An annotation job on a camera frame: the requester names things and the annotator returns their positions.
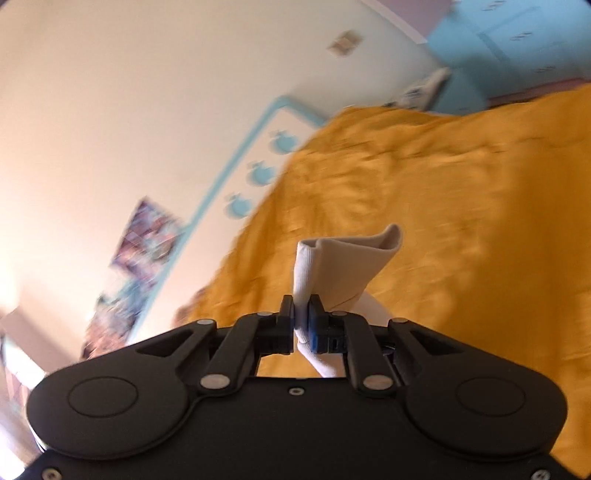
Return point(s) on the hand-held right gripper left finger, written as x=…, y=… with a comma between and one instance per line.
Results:
x=288, y=318

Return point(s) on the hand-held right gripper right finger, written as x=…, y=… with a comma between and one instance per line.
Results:
x=315, y=325

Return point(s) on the white sock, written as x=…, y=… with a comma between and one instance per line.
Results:
x=341, y=272

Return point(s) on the yellow blanket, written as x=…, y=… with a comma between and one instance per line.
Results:
x=438, y=207

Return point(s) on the white blue-trimmed headboard panel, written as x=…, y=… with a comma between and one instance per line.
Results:
x=286, y=121

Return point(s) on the white patterned bedside object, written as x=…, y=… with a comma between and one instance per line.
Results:
x=420, y=90

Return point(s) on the blue wardrobe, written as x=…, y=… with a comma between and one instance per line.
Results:
x=508, y=46

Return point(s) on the purple blue wall poster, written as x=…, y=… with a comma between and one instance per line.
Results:
x=147, y=240

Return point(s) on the colourful wall poster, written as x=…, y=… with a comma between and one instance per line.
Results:
x=113, y=318

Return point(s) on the wall switch plate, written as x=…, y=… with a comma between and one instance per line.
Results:
x=344, y=43

